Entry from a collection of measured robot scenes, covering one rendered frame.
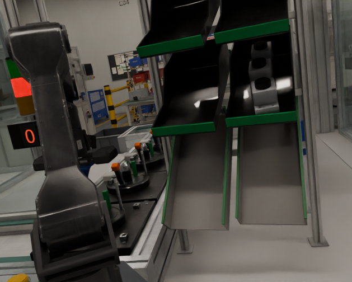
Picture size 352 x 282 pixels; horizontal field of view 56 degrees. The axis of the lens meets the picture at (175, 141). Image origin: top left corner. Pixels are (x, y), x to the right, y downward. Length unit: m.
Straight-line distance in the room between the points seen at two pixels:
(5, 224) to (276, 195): 0.80
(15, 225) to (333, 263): 0.86
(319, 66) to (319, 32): 0.16
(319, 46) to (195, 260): 1.30
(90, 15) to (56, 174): 11.95
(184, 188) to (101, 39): 11.47
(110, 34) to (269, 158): 11.38
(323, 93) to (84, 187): 1.58
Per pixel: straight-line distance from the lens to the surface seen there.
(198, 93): 0.78
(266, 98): 0.64
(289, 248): 0.88
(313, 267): 0.82
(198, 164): 0.77
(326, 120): 1.88
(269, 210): 0.71
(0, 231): 1.17
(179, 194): 0.75
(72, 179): 0.41
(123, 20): 11.87
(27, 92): 0.99
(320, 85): 1.85
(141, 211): 0.89
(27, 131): 1.00
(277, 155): 0.76
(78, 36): 12.47
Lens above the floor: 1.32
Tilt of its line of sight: 13 degrees down
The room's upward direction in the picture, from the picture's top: 10 degrees counter-clockwise
